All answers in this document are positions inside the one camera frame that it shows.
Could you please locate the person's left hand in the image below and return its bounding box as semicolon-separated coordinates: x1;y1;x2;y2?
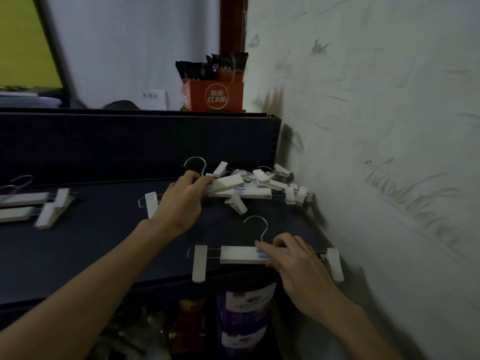
149;170;215;237

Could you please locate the person's right hand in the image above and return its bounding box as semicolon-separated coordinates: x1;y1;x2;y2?
254;232;363;327

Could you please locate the person's right forearm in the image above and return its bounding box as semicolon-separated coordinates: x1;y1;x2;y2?
322;303;404;360

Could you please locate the person's left forearm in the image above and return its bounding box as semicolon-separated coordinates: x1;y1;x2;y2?
0;220;170;360

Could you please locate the purple box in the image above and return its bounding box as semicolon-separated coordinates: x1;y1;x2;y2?
215;282;278;357

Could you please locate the black back panel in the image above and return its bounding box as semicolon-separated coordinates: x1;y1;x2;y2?
0;108;282;184

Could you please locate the black table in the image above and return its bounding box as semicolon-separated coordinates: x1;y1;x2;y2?
0;175;331;308

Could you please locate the small white label sign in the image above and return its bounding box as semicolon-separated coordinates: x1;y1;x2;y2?
140;89;167;109

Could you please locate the orange snack carton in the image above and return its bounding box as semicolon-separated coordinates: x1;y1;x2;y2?
175;52;250;112

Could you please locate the grey round container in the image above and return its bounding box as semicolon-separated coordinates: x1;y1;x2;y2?
101;100;142;111

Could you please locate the lavender plastic basin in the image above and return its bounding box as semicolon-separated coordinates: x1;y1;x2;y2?
0;94;63;109

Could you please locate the brown door frame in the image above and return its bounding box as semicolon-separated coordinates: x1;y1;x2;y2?
219;0;249;55

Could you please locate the yellow wall panel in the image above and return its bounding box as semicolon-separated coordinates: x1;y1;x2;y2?
0;0;63;89

